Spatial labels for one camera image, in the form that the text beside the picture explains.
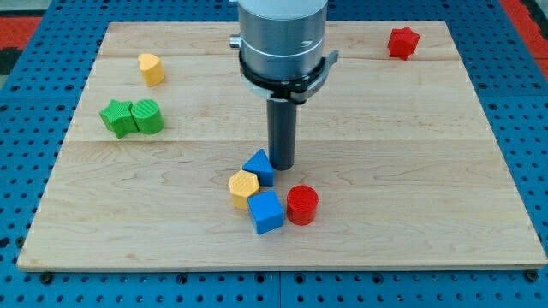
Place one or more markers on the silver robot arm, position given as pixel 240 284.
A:
pixel 282 39

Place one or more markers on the blue triangle block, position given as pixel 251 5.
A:
pixel 260 165

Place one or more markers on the green star block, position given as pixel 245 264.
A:
pixel 117 117

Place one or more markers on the red star block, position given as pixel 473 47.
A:
pixel 402 42

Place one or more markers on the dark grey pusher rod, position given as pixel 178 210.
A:
pixel 281 122

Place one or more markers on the yellow hexagon block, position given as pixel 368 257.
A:
pixel 242 186

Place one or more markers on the red cylinder block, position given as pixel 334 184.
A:
pixel 302 203

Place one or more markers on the blue cube block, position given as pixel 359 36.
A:
pixel 265 211

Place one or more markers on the wooden board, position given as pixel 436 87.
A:
pixel 408 171

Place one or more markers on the green cylinder block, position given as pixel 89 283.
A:
pixel 147 116

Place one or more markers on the yellow heart block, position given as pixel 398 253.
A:
pixel 151 68

